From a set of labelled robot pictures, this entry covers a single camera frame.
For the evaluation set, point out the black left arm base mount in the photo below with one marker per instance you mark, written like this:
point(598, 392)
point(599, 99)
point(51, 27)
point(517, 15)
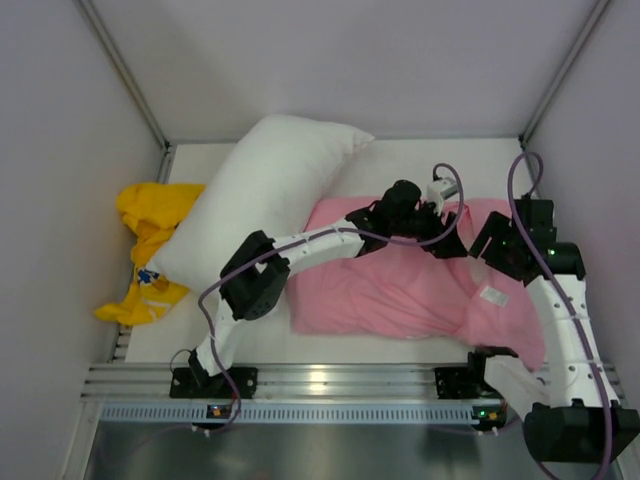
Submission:
point(189, 383)

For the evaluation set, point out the pink pillowcase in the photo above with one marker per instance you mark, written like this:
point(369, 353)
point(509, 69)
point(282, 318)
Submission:
point(405, 293)

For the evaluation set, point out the yellow cloth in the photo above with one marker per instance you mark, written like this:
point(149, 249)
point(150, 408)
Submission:
point(152, 212)

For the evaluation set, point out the aluminium front rail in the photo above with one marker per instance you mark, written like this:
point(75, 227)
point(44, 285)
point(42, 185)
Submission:
point(288, 382)

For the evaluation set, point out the aluminium corner post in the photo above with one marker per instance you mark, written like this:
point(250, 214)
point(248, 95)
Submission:
point(115, 58)
point(586, 30)

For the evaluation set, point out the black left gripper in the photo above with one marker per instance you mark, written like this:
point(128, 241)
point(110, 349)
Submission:
point(439, 232)

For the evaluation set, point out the white pillow inside pillowcase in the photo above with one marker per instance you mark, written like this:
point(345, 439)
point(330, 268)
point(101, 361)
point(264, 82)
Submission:
point(478, 270)

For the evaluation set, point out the right aluminium corner post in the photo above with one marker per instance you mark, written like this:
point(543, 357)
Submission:
point(586, 30)

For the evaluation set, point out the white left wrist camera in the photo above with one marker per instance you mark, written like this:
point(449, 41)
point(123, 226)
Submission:
point(439, 191)

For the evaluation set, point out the bare white pillow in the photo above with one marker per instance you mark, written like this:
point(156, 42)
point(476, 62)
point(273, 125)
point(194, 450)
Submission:
point(271, 181)

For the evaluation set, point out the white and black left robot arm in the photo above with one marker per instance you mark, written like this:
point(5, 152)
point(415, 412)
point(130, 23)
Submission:
point(254, 278)

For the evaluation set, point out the white pillowcase care label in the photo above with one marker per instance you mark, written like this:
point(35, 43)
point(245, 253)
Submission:
point(494, 296)

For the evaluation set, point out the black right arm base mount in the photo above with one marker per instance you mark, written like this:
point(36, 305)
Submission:
point(459, 383)

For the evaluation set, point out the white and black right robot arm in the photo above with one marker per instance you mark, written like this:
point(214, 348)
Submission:
point(577, 417)

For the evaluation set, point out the grey slotted cable duct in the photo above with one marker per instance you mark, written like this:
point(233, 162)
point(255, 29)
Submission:
point(306, 413)

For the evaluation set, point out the left aluminium corner post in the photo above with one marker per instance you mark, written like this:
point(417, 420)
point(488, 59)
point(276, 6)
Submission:
point(115, 58)

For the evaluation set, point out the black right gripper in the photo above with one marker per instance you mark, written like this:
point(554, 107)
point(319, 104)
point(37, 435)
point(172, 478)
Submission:
point(498, 242)

